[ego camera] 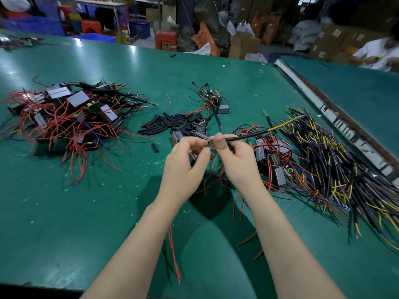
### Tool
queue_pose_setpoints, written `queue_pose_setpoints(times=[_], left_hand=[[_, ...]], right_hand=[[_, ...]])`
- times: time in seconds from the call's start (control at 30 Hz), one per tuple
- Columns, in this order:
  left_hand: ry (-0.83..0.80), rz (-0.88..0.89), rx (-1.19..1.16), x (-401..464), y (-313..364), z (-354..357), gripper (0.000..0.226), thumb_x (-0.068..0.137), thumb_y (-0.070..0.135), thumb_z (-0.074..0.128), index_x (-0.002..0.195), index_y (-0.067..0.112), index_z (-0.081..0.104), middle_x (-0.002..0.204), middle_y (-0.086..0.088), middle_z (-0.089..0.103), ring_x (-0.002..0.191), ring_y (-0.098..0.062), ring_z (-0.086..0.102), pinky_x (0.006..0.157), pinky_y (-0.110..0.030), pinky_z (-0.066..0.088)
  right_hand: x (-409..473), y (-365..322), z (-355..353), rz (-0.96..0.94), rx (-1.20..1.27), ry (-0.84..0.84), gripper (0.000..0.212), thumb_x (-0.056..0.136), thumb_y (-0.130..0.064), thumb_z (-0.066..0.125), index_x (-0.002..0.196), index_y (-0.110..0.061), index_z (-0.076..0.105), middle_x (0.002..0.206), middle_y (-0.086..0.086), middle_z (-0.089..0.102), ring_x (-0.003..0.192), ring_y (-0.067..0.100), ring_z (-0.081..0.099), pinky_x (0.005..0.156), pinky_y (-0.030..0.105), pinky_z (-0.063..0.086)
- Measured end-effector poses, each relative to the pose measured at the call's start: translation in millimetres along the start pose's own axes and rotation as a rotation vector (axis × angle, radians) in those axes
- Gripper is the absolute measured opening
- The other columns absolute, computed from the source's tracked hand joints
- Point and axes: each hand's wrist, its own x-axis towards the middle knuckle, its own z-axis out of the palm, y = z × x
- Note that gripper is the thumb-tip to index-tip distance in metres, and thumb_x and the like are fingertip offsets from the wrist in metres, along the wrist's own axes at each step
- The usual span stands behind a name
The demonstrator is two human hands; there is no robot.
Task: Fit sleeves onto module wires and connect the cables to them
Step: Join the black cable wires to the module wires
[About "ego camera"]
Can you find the person's left hand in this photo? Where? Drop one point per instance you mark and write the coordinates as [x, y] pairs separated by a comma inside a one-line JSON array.
[[180, 174]]

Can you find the person's right hand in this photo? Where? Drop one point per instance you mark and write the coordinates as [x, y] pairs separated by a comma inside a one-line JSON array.
[[241, 171]]

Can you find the person's left thumb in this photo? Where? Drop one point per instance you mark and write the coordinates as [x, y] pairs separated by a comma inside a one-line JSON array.
[[202, 158]]

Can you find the person's right thumb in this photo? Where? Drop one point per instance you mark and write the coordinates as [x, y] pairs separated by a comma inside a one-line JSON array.
[[219, 145]]

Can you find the person's right forearm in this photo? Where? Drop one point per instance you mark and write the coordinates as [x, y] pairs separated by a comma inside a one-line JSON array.
[[286, 245]]

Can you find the person's left forearm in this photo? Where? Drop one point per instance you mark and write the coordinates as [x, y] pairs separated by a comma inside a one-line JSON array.
[[137, 252]]

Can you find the grey black module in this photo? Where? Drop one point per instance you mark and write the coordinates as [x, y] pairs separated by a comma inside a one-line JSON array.
[[199, 128], [177, 136]]

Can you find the pile of black shrink tubes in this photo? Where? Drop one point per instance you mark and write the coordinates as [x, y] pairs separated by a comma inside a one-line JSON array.
[[170, 121]]

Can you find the white plastic bag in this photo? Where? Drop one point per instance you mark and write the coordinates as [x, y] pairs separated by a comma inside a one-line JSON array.
[[201, 50]]

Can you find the open cardboard box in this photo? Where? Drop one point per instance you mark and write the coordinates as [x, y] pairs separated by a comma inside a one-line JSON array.
[[244, 45]]

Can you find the orange plastic bag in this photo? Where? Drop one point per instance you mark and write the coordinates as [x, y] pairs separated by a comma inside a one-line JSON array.
[[206, 37]]

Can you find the orange bags on shelf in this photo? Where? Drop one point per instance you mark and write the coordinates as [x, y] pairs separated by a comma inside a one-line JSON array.
[[266, 27]]

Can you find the dark blue plastic crate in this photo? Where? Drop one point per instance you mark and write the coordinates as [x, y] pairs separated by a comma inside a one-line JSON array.
[[141, 29]]

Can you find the white filled sack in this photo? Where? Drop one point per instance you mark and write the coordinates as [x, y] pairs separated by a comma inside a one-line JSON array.
[[307, 34]]

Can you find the stack of brown cardboard boxes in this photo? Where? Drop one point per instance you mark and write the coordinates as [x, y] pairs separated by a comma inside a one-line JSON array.
[[339, 40]]

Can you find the orange plastic stool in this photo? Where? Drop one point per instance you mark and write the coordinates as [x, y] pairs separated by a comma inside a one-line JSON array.
[[92, 27]]

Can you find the large blue plastic bin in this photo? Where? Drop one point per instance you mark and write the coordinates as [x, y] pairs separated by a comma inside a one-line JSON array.
[[34, 26]]

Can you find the white table divider rail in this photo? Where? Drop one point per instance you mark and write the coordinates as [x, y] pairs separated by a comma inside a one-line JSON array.
[[339, 121]]

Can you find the metal frame table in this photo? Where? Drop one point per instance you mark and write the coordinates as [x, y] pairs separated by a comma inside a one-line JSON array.
[[103, 4]]

